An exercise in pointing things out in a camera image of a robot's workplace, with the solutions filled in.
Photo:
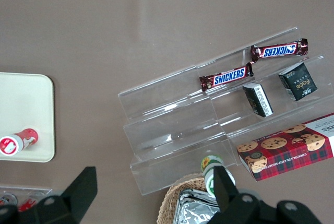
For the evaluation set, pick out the cream plastic tray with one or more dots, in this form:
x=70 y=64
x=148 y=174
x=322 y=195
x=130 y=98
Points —
x=24 y=114

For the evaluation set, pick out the small black carton white label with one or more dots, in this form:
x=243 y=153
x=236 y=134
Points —
x=258 y=98

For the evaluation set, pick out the clear acrylic stepped stand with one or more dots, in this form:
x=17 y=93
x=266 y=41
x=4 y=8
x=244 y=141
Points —
x=281 y=104
x=167 y=127

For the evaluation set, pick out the light tan wicker basket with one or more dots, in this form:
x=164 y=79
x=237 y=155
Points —
x=174 y=195

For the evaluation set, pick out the silver foil packet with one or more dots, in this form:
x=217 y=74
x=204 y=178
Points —
x=195 y=208

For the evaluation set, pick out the small black carton gold print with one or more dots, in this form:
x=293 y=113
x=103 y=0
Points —
x=298 y=81

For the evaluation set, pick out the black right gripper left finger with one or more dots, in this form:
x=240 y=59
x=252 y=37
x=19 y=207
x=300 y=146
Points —
x=75 y=195

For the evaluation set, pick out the red tartan cookie box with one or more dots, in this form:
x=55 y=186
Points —
x=284 y=148

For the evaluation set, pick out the red white drink bottle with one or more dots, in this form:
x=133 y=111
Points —
x=19 y=140

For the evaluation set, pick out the clear acrylic box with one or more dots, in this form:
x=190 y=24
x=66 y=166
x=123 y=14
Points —
x=26 y=190

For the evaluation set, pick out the Snickers chocolate bar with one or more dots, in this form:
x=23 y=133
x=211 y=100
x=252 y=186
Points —
x=279 y=49
x=227 y=77

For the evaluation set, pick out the green white small bottle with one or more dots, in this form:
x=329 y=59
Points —
x=210 y=167

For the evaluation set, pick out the red white drink can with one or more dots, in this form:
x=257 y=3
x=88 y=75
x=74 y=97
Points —
x=6 y=199
x=30 y=200

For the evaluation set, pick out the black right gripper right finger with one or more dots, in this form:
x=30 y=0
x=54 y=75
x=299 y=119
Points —
x=224 y=190

